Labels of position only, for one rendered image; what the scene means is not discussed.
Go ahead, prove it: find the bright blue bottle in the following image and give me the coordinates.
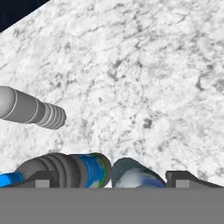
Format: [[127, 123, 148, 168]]
[[0, 171, 25, 188]]

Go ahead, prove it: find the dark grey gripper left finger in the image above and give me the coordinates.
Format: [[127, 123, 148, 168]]
[[8, 171, 60, 188]]

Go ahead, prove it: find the teal bottle with white label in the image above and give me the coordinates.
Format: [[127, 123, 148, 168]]
[[110, 157, 166, 189]]

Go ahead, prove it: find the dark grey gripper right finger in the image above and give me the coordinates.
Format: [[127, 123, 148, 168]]
[[164, 170, 224, 189]]

